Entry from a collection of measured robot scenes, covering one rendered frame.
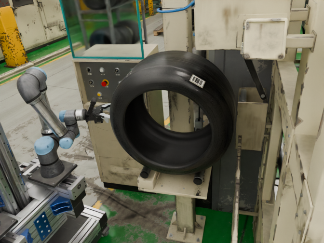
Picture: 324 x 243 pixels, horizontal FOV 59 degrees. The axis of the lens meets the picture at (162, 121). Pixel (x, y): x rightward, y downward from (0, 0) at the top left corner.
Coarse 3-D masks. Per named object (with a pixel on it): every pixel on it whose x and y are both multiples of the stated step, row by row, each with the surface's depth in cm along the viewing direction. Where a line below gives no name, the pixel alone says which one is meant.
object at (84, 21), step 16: (64, 0) 191; (80, 0) 188; (96, 0) 185; (112, 0) 183; (128, 0) 180; (64, 16) 196; (80, 16) 194; (96, 16) 191; (112, 16) 188; (128, 16) 185; (80, 32) 200; (96, 32) 197; (112, 32) 194; (128, 32) 191; (80, 48) 206; (96, 48) 203; (112, 48) 200; (128, 48) 197
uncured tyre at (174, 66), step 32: (160, 64) 121; (192, 64) 123; (128, 96) 126; (192, 96) 118; (224, 96) 121; (128, 128) 156; (160, 128) 166; (224, 128) 123; (160, 160) 156; (192, 160) 153
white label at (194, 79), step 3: (192, 75) 116; (192, 78) 116; (195, 78) 116; (198, 78) 117; (192, 81) 115; (195, 81) 115; (198, 81) 116; (201, 81) 116; (204, 81) 117; (198, 84) 115; (201, 84) 116; (201, 87) 115
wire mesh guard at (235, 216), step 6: (240, 138) 154; (240, 144) 150; (240, 150) 145; (240, 156) 141; (240, 162) 137; (240, 168) 134; (234, 192) 190; (234, 198) 192; (234, 204) 115; (234, 210) 113; (234, 216) 110; (234, 222) 108; (234, 228) 105; (234, 234) 103; (234, 240) 101
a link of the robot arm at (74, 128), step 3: (75, 123) 183; (66, 126) 183; (69, 126) 182; (72, 126) 182; (75, 126) 184; (69, 129) 180; (72, 129) 181; (75, 129) 183; (78, 129) 187; (75, 132) 181; (78, 132) 187; (78, 135) 188
